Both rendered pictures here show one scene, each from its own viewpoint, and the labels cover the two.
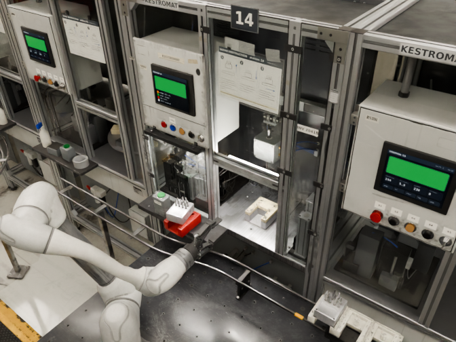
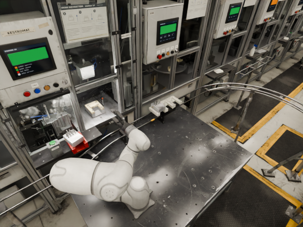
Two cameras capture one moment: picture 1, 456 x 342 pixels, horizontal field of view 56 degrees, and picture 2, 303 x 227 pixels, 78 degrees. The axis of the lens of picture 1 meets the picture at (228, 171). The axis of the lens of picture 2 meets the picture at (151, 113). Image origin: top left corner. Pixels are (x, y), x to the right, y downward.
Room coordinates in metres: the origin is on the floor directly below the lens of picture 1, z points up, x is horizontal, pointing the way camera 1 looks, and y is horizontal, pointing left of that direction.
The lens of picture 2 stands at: (0.92, 1.12, 2.11)
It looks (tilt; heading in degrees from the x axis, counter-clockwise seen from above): 40 degrees down; 281
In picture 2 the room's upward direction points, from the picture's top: 2 degrees clockwise
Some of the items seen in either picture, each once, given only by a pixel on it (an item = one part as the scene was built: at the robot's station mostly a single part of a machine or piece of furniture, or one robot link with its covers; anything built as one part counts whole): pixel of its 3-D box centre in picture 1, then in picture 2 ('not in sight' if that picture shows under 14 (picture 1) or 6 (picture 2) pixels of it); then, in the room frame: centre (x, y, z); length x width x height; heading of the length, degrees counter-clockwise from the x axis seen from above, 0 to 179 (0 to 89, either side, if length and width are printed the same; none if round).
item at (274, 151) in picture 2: not in sight; (288, 148); (-0.73, -1.08, 0.01); 1.00 x 0.55 x 0.01; 53
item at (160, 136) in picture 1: (172, 138); (41, 98); (1.82, 0.27, 1.37); 0.36 x 0.04 x 0.04; 53
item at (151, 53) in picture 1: (186, 85); (21, 57); (1.93, 0.19, 1.60); 0.42 x 0.29 x 0.46; 53
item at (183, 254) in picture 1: (182, 259); (130, 131); (1.24, 0.20, 1.12); 0.09 x 0.06 x 0.09; 53
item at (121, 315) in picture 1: (119, 326); (136, 190); (1.12, 0.48, 0.85); 0.18 x 0.16 x 0.22; 5
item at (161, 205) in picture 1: (163, 203); (54, 147); (1.80, 0.36, 0.97); 0.08 x 0.08 x 0.12; 53
